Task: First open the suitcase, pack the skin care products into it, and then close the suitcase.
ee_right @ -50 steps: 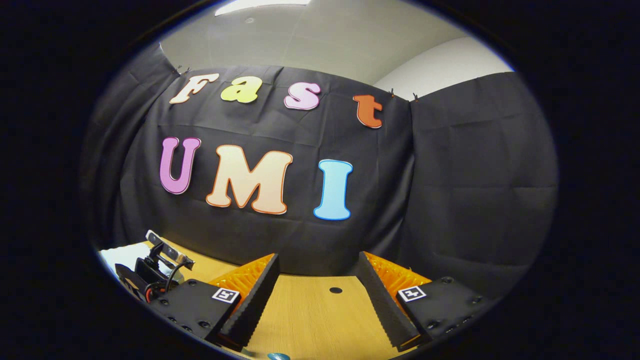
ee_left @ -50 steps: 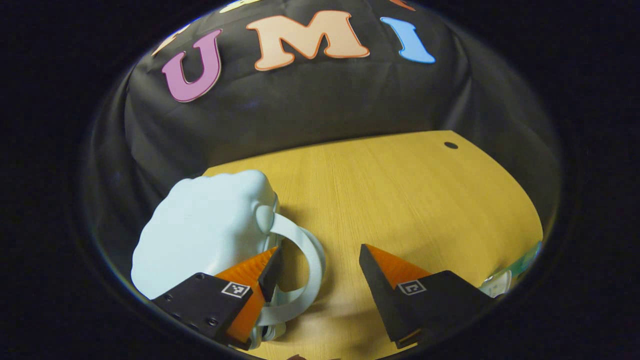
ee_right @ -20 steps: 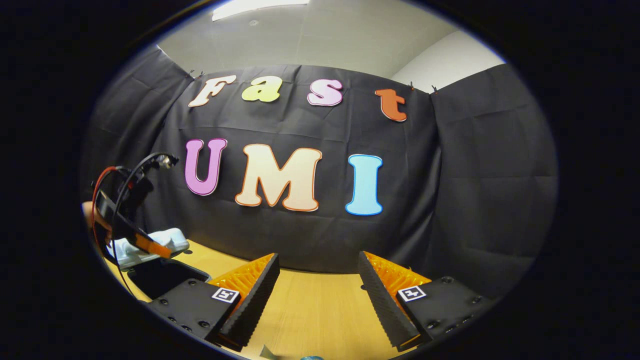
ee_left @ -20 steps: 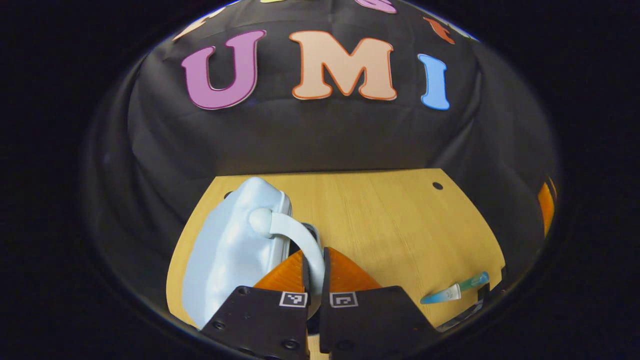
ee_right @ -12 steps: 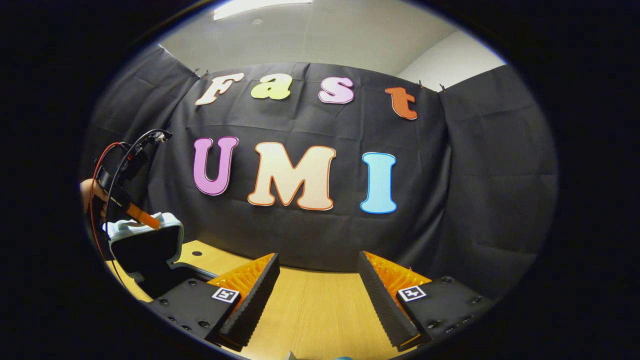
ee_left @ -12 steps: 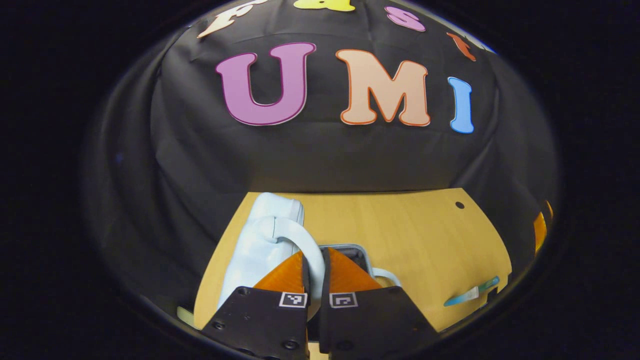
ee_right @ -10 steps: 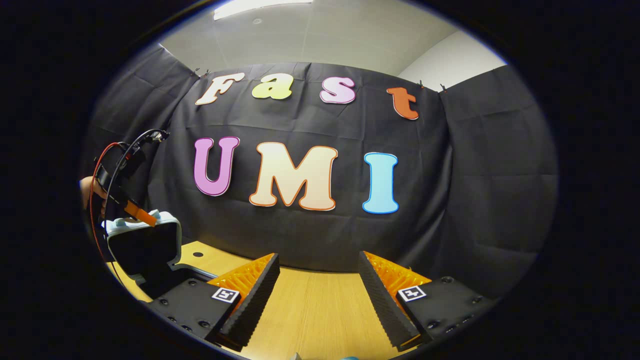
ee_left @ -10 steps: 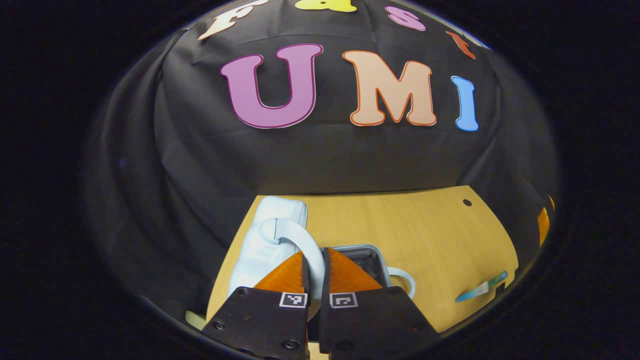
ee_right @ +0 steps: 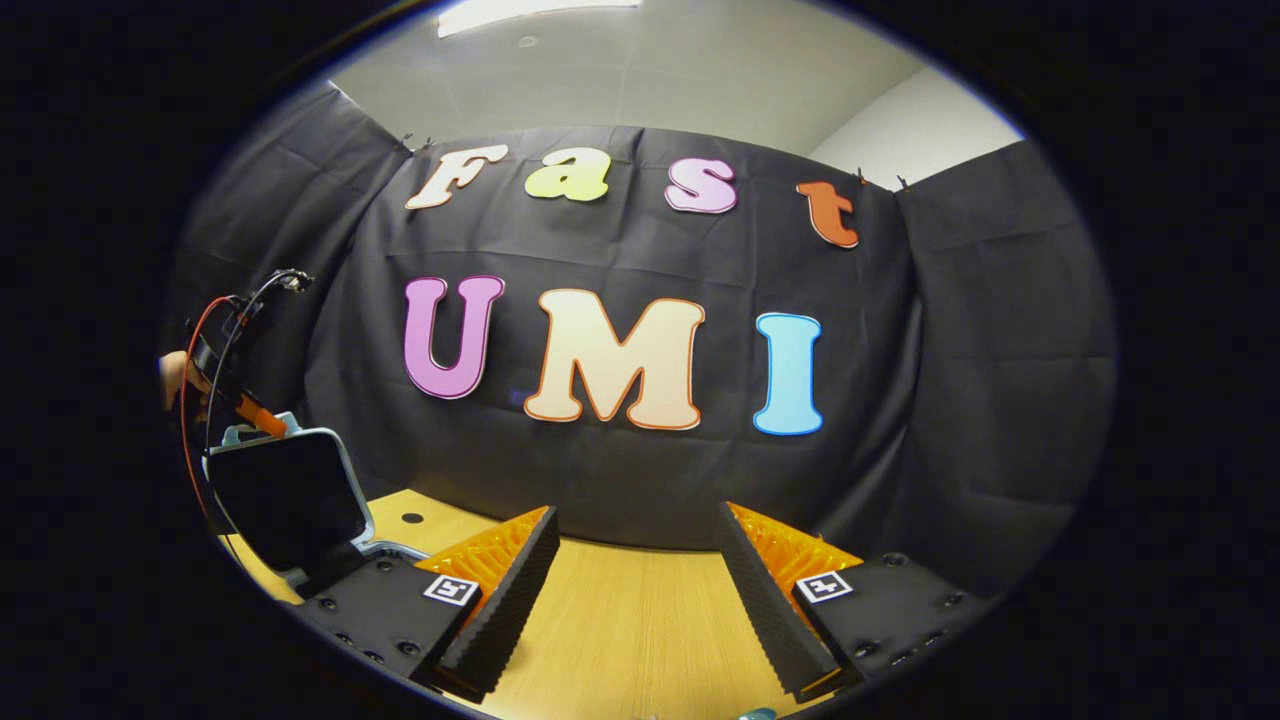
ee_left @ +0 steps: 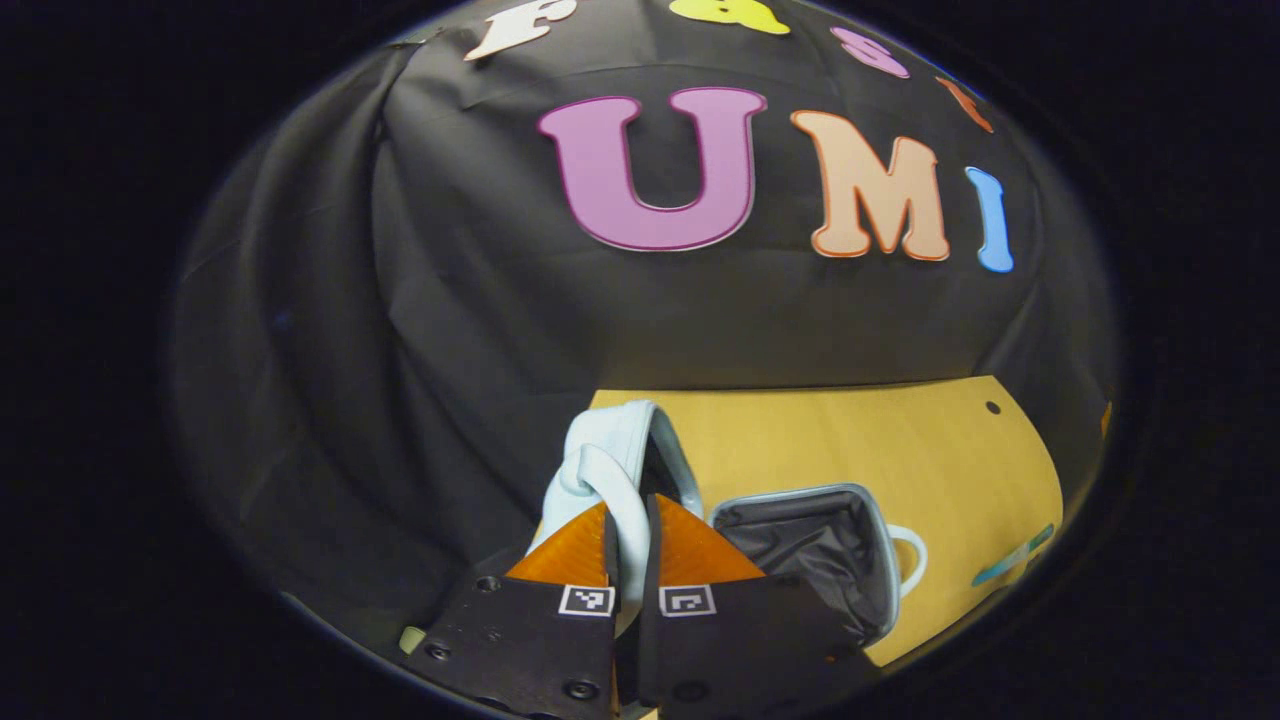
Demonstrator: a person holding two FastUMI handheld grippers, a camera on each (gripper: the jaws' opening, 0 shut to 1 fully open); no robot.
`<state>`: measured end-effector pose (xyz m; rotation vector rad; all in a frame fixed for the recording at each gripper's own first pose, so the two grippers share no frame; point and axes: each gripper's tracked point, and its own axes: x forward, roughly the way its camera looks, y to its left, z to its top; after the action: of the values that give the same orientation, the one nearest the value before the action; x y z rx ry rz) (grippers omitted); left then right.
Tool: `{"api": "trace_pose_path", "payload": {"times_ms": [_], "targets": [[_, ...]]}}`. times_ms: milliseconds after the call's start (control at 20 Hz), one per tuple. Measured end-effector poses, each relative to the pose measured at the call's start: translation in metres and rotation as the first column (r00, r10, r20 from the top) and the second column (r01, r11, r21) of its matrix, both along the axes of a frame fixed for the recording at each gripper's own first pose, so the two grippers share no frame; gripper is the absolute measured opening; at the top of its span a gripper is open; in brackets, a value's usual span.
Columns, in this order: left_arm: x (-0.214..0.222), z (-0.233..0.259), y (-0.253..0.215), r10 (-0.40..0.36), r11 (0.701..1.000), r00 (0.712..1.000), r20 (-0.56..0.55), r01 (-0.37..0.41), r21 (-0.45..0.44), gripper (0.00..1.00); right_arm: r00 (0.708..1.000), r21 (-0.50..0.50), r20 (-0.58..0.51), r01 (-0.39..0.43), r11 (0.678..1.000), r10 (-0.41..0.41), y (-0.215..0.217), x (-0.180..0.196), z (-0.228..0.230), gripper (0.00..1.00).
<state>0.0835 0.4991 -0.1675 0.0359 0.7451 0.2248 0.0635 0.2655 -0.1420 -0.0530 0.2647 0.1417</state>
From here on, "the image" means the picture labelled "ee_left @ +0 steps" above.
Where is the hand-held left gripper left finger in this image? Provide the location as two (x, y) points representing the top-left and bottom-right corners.
(400, 500), (623, 720)

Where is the light blue suitcase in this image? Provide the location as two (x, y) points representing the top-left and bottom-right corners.
(527, 399), (930, 648)

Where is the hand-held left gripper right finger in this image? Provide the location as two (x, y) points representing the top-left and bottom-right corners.
(636, 493), (882, 720)

